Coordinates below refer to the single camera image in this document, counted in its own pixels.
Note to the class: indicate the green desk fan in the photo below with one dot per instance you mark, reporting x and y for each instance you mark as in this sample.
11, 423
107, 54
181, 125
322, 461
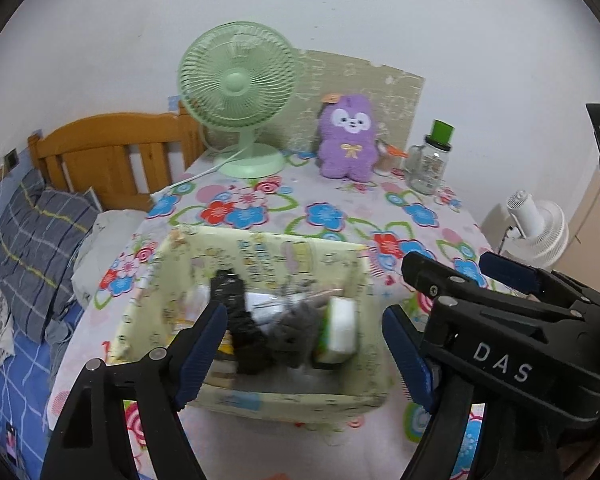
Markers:
236, 77

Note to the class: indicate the glass jar with green lid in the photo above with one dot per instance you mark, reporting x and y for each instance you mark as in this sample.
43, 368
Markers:
425, 163

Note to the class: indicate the floral tablecloth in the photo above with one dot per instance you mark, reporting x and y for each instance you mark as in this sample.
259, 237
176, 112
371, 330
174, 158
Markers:
383, 214

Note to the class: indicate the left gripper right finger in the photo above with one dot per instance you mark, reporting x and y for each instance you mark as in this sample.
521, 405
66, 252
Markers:
448, 402

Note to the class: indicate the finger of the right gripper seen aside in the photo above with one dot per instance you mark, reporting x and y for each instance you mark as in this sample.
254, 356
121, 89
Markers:
518, 276

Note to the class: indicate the white roll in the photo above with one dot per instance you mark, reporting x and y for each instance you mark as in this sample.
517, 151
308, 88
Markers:
265, 308

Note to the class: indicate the black plastic bag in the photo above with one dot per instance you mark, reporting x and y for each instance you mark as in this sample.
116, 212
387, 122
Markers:
250, 344

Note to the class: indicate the white standing fan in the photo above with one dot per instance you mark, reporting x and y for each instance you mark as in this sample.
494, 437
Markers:
539, 233

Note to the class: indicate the grey plaid pillow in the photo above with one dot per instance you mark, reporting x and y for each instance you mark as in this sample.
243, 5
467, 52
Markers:
41, 231

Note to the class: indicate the purple plush toy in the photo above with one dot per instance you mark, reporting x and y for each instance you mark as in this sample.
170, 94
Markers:
348, 139

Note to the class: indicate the beige patterned board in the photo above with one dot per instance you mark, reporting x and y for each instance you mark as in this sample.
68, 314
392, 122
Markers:
394, 95

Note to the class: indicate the wooden bed headboard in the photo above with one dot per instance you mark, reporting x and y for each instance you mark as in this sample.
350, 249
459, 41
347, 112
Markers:
122, 157

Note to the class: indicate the yellow patterned storage box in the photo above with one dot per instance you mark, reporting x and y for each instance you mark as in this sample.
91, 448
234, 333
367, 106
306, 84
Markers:
191, 255

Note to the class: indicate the cotton swab container orange lid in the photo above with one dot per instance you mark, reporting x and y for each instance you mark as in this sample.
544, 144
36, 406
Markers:
389, 157

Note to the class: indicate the grey plush item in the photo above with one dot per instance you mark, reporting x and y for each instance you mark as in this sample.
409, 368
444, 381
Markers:
294, 331

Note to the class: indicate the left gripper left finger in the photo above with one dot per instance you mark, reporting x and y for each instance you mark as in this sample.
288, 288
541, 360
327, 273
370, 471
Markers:
91, 439

